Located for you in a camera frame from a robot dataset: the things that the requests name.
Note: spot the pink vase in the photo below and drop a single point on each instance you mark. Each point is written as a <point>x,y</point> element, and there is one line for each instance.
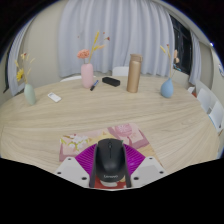
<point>87,76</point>

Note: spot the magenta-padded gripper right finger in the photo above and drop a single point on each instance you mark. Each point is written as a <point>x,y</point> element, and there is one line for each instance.
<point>151,168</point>

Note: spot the gold drink bottle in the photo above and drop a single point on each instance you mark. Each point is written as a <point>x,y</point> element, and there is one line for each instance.
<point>134,75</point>

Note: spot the blue marker pen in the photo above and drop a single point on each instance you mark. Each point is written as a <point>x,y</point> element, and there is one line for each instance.
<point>94,85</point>

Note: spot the black oblong case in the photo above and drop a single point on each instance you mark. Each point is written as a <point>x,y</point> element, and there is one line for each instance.
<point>111,81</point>

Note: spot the white remote control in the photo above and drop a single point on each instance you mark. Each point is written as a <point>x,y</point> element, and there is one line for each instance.
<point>54,97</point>

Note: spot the black computer mouse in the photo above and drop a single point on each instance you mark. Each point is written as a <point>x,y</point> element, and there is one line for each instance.
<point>110,160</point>

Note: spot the pale green vase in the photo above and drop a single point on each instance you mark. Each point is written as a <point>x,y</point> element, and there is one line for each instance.
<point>29,96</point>

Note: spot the wide white curtain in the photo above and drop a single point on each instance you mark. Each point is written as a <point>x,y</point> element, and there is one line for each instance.
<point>116,33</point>

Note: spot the narrow white curtain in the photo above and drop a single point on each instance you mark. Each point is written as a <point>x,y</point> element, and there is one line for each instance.
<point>195,60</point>
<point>18,46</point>

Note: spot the yellow dried flower bunch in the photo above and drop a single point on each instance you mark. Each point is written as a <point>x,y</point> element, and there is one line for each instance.
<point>20,74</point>

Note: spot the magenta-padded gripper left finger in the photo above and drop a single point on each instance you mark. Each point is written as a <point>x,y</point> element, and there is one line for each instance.
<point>68,168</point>

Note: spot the beige dried flower bunch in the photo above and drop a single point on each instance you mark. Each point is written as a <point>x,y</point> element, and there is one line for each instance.
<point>175,58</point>

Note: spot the white chair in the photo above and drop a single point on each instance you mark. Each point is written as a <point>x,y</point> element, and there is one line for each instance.
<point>70,78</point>
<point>217,115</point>
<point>203,99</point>
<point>120,71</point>

